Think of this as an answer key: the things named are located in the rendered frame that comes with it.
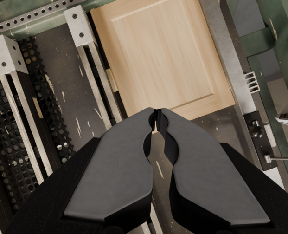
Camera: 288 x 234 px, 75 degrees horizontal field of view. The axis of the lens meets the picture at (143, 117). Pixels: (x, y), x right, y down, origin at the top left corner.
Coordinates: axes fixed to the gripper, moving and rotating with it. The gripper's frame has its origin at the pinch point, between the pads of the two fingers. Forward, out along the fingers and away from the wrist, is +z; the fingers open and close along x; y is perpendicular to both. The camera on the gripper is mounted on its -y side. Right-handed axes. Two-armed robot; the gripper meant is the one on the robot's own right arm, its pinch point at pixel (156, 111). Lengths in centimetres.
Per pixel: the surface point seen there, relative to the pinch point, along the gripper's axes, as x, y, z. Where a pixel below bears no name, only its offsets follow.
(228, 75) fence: 28, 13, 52
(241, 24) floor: 105, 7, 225
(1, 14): -51, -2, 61
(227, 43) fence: 27, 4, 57
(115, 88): -11, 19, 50
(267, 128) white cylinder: 42, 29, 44
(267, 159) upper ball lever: 41, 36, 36
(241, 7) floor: 95, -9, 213
